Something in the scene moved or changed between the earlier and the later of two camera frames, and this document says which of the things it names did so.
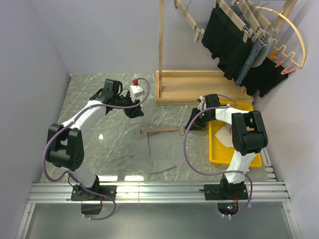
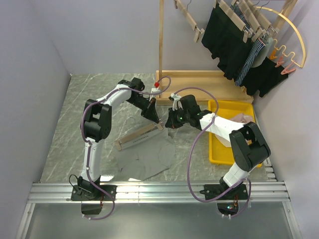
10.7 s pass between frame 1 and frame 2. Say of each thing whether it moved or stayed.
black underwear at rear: stayed
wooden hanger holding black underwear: stayed
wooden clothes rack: stayed
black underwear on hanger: stayed
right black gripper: moved
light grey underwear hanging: stayed
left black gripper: moved
